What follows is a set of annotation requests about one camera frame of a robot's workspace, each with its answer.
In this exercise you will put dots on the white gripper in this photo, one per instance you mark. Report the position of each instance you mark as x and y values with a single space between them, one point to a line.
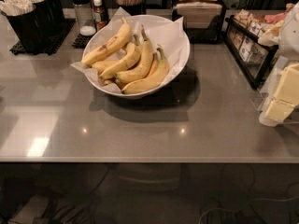
290 37

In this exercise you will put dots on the white bowl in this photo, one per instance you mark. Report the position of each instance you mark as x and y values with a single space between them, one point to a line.
160 31

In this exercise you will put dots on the tall curved banana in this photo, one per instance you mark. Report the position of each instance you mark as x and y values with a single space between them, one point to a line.
143 66

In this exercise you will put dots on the small left banana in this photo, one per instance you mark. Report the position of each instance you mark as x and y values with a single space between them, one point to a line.
102 65

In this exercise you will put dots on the black condiment rack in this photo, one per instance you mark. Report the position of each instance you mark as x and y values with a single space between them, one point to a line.
241 37

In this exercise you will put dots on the napkin dispenser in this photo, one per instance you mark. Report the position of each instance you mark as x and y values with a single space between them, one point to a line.
202 19

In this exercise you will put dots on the white paper liner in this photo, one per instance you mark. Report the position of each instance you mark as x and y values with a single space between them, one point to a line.
101 37

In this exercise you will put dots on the hot sauce bottle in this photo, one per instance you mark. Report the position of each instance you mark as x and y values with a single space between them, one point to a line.
100 14

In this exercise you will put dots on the small black mat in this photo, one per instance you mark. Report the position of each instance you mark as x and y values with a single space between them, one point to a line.
81 41

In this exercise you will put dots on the glass salt shaker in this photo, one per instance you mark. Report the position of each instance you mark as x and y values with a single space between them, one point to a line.
84 16

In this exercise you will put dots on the black rubber mat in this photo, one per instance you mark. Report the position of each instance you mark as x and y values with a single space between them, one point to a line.
55 41

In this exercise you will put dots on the black cutlery holder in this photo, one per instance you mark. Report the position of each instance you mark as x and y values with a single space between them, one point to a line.
34 28

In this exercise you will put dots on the white plastic cutlery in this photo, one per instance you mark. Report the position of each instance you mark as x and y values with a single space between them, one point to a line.
17 7

